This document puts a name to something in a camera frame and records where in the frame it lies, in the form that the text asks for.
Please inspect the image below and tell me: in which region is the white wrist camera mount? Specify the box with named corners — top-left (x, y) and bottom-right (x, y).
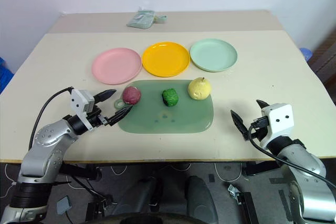
top-left (259, 103), bottom-right (294, 149)
top-left (70, 89), bottom-right (96, 132)

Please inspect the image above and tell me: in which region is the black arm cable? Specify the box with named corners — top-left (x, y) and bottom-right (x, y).
top-left (28, 86), bottom-right (74, 152)
top-left (247, 124), bottom-right (336, 192)

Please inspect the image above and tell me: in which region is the light green plate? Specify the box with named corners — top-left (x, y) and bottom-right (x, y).
top-left (189, 38), bottom-right (238, 73)

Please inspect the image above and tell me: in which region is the yellow pear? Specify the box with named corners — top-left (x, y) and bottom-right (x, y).
top-left (187, 77), bottom-right (212, 101)

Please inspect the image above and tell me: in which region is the black caster leg bracket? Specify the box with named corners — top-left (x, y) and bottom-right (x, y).
top-left (227, 184), bottom-right (261, 224)

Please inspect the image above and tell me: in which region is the blue fabric object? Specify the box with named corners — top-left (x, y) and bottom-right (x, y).
top-left (0, 56), bottom-right (15, 95)

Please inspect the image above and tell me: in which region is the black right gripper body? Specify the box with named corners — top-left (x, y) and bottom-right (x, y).
top-left (247, 116), bottom-right (269, 142)

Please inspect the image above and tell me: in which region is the pink plate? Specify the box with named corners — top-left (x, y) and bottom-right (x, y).
top-left (91, 47), bottom-right (143, 86)

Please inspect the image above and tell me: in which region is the bagged pale green cloth pack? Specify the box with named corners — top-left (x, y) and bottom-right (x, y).
top-left (125, 7), bottom-right (156, 29)

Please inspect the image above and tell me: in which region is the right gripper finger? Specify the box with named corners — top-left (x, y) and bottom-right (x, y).
top-left (256, 99), bottom-right (270, 110)
top-left (230, 109), bottom-right (250, 141)

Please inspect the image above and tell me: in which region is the light blue round stool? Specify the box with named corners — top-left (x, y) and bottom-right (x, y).
top-left (299, 47), bottom-right (314, 63)

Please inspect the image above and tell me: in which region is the small grey box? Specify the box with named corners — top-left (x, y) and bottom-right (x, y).
top-left (56, 195), bottom-right (72, 216)

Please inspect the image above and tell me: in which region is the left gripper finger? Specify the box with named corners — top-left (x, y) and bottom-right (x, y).
top-left (106, 105), bottom-right (134, 127)
top-left (93, 89), bottom-right (117, 104)

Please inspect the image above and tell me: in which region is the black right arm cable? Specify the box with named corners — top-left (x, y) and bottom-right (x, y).
top-left (247, 124), bottom-right (336, 192)

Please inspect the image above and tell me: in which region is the brown wooden furniture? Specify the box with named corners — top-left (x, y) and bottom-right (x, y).
top-left (307, 28), bottom-right (336, 106)

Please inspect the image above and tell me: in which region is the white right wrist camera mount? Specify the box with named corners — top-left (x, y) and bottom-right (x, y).
top-left (259, 103), bottom-right (294, 149)

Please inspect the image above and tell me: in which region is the green translucent cutting board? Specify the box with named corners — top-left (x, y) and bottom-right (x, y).
top-left (113, 79), bottom-right (214, 135)

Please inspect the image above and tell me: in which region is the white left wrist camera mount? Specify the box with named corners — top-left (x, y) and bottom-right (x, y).
top-left (70, 89), bottom-right (96, 132)

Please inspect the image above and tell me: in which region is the dark rounded robot leg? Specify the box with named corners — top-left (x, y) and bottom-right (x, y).
top-left (184, 175), bottom-right (219, 224)
top-left (112, 176), bottom-right (164, 217)

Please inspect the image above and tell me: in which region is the black table frame bar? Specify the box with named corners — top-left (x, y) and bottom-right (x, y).
top-left (58, 163), bottom-right (102, 182)
top-left (241, 161), bottom-right (282, 178)

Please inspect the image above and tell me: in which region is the green leafy vegetable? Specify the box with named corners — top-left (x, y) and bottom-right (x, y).
top-left (161, 88), bottom-right (180, 108)

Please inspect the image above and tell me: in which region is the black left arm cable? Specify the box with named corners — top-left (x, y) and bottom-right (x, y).
top-left (28, 86), bottom-right (74, 152)

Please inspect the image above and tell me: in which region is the yellow plate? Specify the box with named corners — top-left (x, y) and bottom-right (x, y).
top-left (142, 41), bottom-right (191, 78)

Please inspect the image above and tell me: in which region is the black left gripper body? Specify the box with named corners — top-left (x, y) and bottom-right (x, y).
top-left (87, 106), bottom-right (111, 129)

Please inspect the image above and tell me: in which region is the purple-red round fruit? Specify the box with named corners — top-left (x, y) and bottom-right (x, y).
top-left (122, 86), bottom-right (142, 105)

